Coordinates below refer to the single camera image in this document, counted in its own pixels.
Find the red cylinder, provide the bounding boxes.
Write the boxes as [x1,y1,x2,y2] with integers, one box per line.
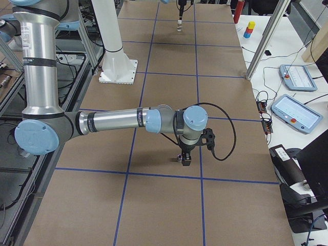
[233,0,244,24]

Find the orange circuit board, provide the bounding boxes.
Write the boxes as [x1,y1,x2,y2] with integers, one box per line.
[256,100,273,135]

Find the aluminium frame post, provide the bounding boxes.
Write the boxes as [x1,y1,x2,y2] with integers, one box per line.
[245,0,291,80]

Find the far teach pendant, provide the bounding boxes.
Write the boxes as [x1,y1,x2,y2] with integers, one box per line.
[279,65,318,92]

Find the chrome threaded pipe fitting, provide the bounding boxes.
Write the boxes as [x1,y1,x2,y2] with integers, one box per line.
[176,154,182,162]

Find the black label printer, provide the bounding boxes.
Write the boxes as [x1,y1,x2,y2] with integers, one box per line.
[269,145,305,186]

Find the black monitor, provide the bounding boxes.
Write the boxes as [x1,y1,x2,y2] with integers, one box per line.
[297,132,327,200]

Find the stacked colour blocks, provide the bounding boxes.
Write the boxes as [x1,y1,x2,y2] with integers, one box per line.
[243,21,256,38]

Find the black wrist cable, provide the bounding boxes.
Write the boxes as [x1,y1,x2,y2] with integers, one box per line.
[173,102,238,161]

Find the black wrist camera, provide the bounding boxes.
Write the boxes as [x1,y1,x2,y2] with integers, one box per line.
[201,128,215,152]

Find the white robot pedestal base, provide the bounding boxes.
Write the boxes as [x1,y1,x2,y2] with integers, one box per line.
[92,0,138,85]

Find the teach pendant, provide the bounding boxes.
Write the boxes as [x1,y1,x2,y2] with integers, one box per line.
[279,65,318,92]
[271,94,323,134]

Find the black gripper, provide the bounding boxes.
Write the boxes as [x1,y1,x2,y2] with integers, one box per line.
[179,143,193,166]
[178,0,186,17]

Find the near teach pendant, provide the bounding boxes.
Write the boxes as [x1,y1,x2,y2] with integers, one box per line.
[271,94,323,134]

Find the brass PPR valve white ends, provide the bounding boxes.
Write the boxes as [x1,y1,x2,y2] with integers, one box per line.
[177,19,182,32]

